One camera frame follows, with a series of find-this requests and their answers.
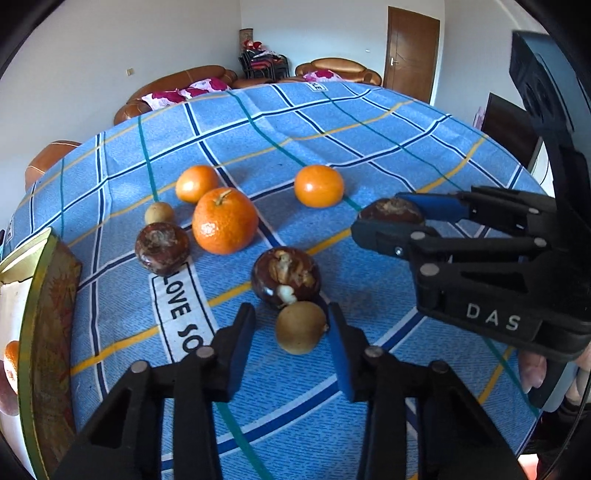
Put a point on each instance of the stack of dark chairs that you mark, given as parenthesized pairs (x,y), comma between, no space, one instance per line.
(263,64)

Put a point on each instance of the brown leather armchair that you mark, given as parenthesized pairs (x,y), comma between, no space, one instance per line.
(46,161)
(339,65)

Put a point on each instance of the small tan longan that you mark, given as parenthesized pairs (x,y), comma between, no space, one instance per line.
(159,214)

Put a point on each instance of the small orange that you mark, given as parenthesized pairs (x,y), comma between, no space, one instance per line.
(11,364)
(319,186)
(197,184)

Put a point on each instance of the tall patterned vase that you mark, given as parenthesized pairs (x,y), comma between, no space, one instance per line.
(245,38)

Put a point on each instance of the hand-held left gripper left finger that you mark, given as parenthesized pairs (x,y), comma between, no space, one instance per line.
(240,350)

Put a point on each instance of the brown wooden door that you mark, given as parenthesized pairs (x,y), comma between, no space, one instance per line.
(411,50)

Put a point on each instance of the person's right hand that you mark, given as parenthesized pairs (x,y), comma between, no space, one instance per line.
(531,371)

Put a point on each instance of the floral pink pillow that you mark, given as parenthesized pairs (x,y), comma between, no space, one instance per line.
(205,86)
(164,98)
(328,75)

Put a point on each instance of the large orange with stem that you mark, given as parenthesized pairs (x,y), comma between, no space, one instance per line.
(225,226)

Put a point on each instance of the long brown leather sofa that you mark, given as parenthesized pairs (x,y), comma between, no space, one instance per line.
(184,78)

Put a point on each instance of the water chestnut with torn skin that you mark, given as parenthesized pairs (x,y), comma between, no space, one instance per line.
(285,277)

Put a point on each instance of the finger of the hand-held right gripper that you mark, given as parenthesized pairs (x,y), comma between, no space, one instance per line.
(383,235)
(438,206)

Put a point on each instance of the gold metal tray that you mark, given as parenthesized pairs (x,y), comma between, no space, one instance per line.
(51,323)

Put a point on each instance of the large tan longan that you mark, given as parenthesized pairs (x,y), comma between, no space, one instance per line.
(301,328)

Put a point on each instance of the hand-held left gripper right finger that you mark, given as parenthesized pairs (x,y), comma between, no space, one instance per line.
(341,355)

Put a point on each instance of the blue checked tablecloth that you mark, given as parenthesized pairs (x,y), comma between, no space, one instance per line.
(323,115)

